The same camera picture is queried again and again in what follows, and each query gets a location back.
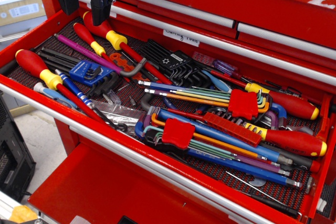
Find magenta hex key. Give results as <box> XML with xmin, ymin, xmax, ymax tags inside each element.
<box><xmin>54</xmin><ymin>34</ymin><xmax>147</xmax><ymax>77</ymax></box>

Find clear plastic bag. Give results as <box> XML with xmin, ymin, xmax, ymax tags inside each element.
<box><xmin>93</xmin><ymin>101</ymin><xmax>146</xmax><ymax>126</ymax></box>

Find red yellow screwdriver front left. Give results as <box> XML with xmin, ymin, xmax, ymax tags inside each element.
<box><xmin>15</xmin><ymin>49</ymin><xmax>105</xmax><ymax>124</ymax></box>

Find red yellow screwdriver right upper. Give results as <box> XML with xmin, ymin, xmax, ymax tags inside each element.
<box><xmin>206</xmin><ymin>70</ymin><xmax>320</xmax><ymax>120</ymax></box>

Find colourful hex key set lower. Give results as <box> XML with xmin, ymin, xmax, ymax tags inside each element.
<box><xmin>134</xmin><ymin>108</ymin><xmax>290</xmax><ymax>184</ymax></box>

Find white paper label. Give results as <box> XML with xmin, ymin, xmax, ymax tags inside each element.
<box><xmin>163</xmin><ymin>29</ymin><xmax>200</xmax><ymax>47</ymax></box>

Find open red drawer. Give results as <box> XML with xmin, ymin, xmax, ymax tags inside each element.
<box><xmin>28</xmin><ymin>144</ymin><xmax>229</xmax><ymax>223</ymax></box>
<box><xmin>1</xmin><ymin>18</ymin><xmax>335</xmax><ymax>223</ymax></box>

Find blue metal precision screwdriver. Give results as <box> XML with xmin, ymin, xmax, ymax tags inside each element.
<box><xmin>54</xmin><ymin>69</ymin><xmax>129</xmax><ymax>132</ymax></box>

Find grey blue handled screwdriver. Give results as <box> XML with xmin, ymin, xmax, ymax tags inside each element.
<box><xmin>34</xmin><ymin>82</ymin><xmax>77</xmax><ymax>109</ymax></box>

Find black computer case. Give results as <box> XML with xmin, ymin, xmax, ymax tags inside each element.
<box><xmin>1</xmin><ymin>97</ymin><xmax>36</xmax><ymax>201</ymax></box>

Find red yellow screwdriver large back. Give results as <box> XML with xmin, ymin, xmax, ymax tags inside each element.
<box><xmin>82</xmin><ymin>11</ymin><xmax>172</xmax><ymax>84</ymax></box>

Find red yellow screwdriver slim back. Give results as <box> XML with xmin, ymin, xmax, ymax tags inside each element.
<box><xmin>73</xmin><ymin>23</ymin><xmax>132</xmax><ymax>78</ymax></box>

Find blue hex key holder set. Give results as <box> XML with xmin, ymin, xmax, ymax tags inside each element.
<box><xmin>37</xmin><ymin>47</ymin><xmax>119</xmax><ymax>97</ymax></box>

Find orange plastic key holder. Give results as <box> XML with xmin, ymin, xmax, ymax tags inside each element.
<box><xmin>109</xmin><ymin>52</ymin><xmax>135</xmax><ymax>72</ymax></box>

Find cardboard box with label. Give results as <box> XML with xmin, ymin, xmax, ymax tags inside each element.
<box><xmin>1</xmin><ymin>0</ymin><xmax>46</xmax><ymax>26</ymax></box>

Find red tool chest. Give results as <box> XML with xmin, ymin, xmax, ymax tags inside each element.
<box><xmin>34</xmin><ymin>0</ymin><xmax>336</xmax><ymax>224</ymax></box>

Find black thin long screwdriver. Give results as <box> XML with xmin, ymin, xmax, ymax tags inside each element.
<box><xmin>226</xmin><ymin>171</ymin><xmax>302</xmax><ymax>220</ymax></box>

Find colourful hex key set upper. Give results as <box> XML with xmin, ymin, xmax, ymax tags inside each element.
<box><xmin>138</xmin><ymin>80</ymin><xmax>269</xmax><ymax>120</ymax></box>

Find red bit holder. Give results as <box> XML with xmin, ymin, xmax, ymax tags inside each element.
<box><xmin>203</xmin><ymin>112</ymin><xmax>261</xmax><ymax>147</ymax></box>

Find large blue hex key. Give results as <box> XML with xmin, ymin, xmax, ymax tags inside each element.
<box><xmin>135</xmin><ymin>119</ymin><xmax>302</xmax><ymax>188</ymax></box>

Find purple clear handled screwdriver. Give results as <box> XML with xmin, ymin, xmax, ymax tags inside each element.
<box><xmin>213</xmin><ymin>59</ymin><xmax>238</xmax><ymax>76</ymax></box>

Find black torx key set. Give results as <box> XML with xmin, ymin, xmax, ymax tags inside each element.
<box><xmin>141</xmin><ymin>39</ymin><xmax>211</xmax><ymax>88</ymax></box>

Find red yellow screwdriver right lower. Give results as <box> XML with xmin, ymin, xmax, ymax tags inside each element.
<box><xmin>160</xmin><ymin>109</ymin><xmax>327</xmax><ymax>157</ymax></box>

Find colourful hex key set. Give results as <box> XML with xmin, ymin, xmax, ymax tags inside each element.
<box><xmin>134</xmin><ymin>108</ymin><xmax>290</xmax><ymax>184</ymax></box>
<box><xmin>138</xmin><ymin>80</ymin><xmax>269</xmax><ymax>120</ymax></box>

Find lower open red drawer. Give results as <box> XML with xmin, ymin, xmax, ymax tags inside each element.
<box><xmin>28</xmin><ymin>144</ymin><xmax>229</xmax><ymax>223</ymax></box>

